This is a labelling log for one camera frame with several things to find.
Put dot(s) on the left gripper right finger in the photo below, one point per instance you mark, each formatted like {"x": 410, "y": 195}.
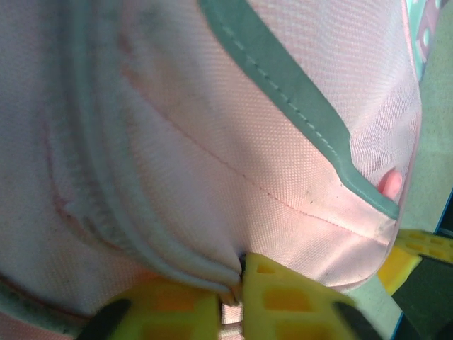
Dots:
{"x": 290, "y": 308}

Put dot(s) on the pink school backpack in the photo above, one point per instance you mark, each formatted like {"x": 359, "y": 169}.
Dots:
{"x": 212, "y": 124}

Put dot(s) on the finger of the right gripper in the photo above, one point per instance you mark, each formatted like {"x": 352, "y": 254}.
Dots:
{"x": 424, "y": 262}

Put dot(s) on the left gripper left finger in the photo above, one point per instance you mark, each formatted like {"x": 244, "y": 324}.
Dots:
{"x": 170, "y": 315}

